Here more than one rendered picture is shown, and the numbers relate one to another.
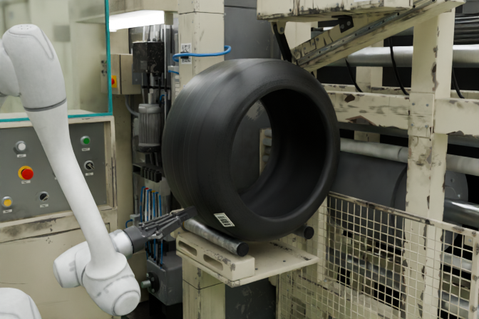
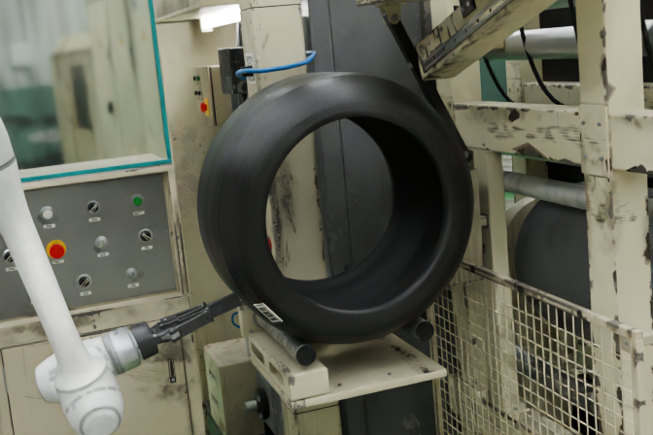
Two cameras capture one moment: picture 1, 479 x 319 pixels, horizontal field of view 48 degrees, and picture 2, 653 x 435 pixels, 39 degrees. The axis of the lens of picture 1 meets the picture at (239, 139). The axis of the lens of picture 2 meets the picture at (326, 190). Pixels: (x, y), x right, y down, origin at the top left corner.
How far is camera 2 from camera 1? 0.69 m
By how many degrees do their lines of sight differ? 17
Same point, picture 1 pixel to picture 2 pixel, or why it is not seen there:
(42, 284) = not seen: hidden behind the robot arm
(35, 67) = not seen: outside the picture
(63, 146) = (17, 220)
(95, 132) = (152, 188)
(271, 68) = (328, 88)
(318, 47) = (443, 41)
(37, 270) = not seen: hidden behind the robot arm
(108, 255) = (75, 361)
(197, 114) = (221, 164)
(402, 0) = not seen: outside the picture
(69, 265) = (50, 373)
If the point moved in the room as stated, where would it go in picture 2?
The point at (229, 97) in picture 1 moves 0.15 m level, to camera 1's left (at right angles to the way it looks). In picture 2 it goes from (258, 138) to (190, 143)
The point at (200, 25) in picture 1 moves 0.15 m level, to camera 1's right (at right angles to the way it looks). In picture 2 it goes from (262, 26) to (321, 19)
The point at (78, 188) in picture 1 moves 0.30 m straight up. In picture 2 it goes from (35, 274) to (12, 116)
